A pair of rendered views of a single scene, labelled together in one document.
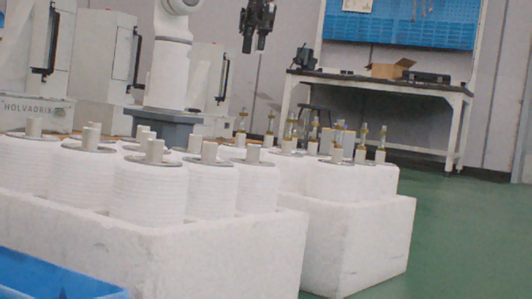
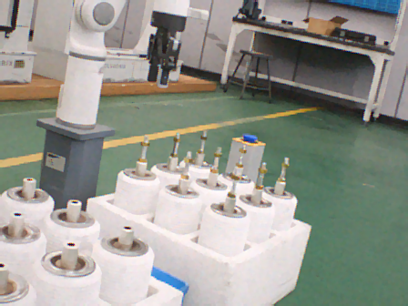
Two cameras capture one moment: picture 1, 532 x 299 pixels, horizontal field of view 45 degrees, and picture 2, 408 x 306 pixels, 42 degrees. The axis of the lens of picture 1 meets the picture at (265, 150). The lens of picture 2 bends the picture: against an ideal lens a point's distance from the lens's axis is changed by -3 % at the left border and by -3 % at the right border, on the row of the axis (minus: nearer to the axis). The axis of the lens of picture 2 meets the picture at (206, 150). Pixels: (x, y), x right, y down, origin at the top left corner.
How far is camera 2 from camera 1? 0.37 m
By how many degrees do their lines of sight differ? 9
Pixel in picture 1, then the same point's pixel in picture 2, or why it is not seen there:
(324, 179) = (213, 230)
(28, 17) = not seen: outside the picture
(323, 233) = (207, 284)
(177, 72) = (88, 88)
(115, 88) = not seen: hidden behind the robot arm
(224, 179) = (80, 291)
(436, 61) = (365, 20)
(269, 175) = (138, 266)
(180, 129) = (89, 144)
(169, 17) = (85, 32)
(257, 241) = not seen: outside the picture
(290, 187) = (183, 227)
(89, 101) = (49, 50)
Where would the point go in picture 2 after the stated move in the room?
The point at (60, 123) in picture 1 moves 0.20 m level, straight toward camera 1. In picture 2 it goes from (20, 74) to (18, 79)
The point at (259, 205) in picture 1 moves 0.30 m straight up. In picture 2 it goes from (127, 294) to (161, 99)
